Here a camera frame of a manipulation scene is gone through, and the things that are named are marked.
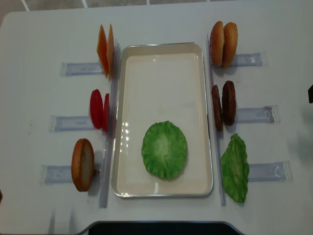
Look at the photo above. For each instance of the clear acrylic rail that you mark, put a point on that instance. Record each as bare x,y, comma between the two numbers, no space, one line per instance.
110,136
216,133

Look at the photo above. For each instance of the green lettuce leaf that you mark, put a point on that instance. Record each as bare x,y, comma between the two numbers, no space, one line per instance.
164,150
235,169

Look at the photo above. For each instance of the white rectangular metal tray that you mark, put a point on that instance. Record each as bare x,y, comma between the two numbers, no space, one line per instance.
161,84

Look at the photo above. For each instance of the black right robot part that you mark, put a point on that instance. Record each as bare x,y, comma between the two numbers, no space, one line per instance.
310,94

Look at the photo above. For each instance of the outer red tomato slice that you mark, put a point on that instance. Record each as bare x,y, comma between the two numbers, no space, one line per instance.
96,109

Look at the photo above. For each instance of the clear tomato pusher track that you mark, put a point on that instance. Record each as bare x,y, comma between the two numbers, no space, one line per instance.
73,123

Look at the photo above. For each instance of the left clear acrylic rail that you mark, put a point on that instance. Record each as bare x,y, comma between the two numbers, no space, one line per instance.
110,136

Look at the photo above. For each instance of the bread slice in left rack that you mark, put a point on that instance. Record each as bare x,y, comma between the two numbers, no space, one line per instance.
82,165

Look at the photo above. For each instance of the outer orange cheese slice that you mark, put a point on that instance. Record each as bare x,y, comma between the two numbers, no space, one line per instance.
102,51

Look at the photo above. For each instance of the clear bun pusher track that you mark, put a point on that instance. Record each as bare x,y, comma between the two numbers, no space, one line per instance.
257,59

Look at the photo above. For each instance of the right clear acrylic rail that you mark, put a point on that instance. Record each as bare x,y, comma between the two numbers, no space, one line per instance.
216,133

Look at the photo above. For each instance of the clear left bread pusher track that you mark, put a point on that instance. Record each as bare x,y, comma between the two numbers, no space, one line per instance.
55,174

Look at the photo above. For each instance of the clear cheese pusher track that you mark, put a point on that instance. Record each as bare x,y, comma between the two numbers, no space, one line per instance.
74,69

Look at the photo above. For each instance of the sesame bun slice inner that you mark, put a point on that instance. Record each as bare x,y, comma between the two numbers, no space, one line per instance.
216,43

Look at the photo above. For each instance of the orange cheese slice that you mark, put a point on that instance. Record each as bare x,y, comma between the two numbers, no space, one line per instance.
110,51
102,51

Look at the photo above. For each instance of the brown meat patty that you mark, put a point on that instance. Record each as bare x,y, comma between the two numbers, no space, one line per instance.
229,103
217,108

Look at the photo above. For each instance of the clear lettuce pusher track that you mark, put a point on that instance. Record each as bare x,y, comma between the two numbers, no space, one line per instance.
270,172

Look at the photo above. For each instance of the outer brown meat patty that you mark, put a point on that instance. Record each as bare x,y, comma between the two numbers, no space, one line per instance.
229,103

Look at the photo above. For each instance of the inner orange cheese slice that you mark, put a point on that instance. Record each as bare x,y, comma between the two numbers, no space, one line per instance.
110,51

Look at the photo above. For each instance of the upright green lettuce leaf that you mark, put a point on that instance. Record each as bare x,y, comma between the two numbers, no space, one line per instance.
235,169

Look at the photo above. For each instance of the clear patty pusher track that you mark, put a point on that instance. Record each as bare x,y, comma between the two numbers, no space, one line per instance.
266,114

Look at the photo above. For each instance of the inner brown meat patty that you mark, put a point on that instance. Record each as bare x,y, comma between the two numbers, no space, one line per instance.
217,108

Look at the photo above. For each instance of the plain bun slice outer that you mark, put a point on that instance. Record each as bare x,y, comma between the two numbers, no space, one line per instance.
230,43

